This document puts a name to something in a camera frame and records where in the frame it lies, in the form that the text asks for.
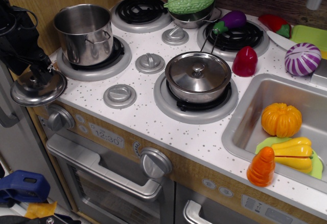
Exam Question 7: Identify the yellow toy bell pepper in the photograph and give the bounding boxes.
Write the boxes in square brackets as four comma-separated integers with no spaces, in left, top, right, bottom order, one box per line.
[271,137,313,173]

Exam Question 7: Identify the blue plastic clamp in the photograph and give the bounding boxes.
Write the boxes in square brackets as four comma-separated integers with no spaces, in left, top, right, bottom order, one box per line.
[1,170,51,207]

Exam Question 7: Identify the back right stove burner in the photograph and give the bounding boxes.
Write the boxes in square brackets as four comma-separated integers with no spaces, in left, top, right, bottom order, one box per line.
[197,21,269,62]

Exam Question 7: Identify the tall steel stock pot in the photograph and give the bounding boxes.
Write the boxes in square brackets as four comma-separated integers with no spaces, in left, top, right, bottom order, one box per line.
[54,4,113,66]

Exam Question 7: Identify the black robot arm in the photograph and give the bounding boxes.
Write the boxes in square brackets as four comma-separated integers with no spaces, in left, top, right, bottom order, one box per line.
[1,0,54,84]

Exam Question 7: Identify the green toy bitter gourd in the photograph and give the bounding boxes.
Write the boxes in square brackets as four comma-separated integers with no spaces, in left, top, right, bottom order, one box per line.
[163,0,215,15]

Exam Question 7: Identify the grey oven knob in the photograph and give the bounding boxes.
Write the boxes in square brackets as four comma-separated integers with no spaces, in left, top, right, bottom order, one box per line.
[48,104,75,132]
[140,147,173,179]

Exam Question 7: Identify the steel bowl pan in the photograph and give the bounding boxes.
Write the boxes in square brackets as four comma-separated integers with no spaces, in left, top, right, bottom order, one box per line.
[168,0,221,29]

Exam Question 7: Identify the stove burner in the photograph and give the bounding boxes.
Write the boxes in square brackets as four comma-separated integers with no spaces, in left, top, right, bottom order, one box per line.
[197,21,269,62]
[111,0,172,33]
[153,74,238,125]
[57,36,132,81]

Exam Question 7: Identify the purple white toy onion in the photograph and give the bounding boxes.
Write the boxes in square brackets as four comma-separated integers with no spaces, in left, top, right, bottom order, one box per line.
[285,42,322,76]

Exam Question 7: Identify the red toy chili pepper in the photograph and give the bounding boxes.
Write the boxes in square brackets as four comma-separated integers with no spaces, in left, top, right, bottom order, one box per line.
[258,14,292,38]

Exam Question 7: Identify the grey oven door handle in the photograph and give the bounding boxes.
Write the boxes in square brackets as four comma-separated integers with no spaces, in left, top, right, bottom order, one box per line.
[46,134,162,202]

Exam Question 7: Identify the orange toy pumpkin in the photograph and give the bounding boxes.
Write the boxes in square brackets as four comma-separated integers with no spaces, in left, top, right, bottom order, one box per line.
[261,103,302,138]

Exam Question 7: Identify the grey stovetop knob middle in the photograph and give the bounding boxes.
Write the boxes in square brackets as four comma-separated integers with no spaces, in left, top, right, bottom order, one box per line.
[135,53,166,74]

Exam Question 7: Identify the back left stove burner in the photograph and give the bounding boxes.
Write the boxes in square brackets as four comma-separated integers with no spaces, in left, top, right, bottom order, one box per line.
[111,0,172,33]

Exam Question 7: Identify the purple toy eggplant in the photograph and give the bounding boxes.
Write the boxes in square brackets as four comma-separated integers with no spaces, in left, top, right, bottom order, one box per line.
[212,11,247,35]

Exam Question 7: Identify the grey oven knob left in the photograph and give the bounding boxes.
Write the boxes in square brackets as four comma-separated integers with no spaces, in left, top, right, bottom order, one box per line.
[48,104,75,132]

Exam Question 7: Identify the grey stovetop knob rear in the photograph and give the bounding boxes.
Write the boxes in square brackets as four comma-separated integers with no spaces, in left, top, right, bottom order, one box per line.
[161,26,189,46]

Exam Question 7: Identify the grey stovetop knob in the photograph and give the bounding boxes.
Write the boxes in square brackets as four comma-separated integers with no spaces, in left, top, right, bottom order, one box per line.
[161,26,189,46]
[103,84,137,109]
[135,53,166,74]

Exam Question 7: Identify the light green plastic plate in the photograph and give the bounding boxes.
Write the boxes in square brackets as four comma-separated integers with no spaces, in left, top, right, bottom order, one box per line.
[255,137,323,180]

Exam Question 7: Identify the small steel pan lid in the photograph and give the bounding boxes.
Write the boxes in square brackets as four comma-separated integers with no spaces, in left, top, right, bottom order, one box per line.
[168,56,228,92]

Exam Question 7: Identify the front right stove burner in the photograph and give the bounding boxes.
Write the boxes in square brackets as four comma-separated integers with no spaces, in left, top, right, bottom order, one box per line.
[153,74,238,125]

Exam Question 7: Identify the grey toy sink basin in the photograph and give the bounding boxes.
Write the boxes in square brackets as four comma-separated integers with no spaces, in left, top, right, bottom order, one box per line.
[221,73,327,194]

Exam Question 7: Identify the red toy pepper half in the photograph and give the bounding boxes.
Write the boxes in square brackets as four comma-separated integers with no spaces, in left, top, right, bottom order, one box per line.
[232,46,258,77]

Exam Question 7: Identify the grey stovetop knob front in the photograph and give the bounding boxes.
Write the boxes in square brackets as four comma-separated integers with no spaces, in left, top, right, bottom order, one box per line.
[103,84,137,109]

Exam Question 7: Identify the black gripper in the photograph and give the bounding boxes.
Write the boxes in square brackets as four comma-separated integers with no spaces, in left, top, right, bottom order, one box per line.
[23,52,54,85]

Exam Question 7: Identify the white toy knife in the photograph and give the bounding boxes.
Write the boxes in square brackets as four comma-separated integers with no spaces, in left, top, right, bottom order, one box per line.
[266,31,296,51]

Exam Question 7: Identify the front left stove burner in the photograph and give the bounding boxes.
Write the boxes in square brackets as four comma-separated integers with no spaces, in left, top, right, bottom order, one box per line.
[57,36,132,81]

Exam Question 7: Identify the large steel pot lid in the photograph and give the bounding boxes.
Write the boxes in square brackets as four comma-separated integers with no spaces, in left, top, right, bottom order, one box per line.
[10,71,67,107]

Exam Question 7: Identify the green plastic cutting board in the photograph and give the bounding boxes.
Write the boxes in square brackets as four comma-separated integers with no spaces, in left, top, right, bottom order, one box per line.
[290,25,327,59]

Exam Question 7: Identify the yellow cloth piece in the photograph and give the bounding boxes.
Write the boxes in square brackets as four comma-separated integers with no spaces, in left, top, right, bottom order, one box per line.
[25,201,57,219]

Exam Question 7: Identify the grey oven knob right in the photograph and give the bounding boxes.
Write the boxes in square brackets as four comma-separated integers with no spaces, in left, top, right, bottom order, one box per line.
[140,147,173,179]

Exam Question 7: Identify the orange toy carrot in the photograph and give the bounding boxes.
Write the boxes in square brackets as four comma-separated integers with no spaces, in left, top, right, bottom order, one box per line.
[247,146,275,187]

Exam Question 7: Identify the grey dishwasher door handle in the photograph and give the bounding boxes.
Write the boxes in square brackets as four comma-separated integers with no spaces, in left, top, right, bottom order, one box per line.
[183,200,208,224]

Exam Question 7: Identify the steel frying pan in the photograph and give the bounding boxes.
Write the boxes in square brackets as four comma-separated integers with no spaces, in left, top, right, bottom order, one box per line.
[165,28,232,104]

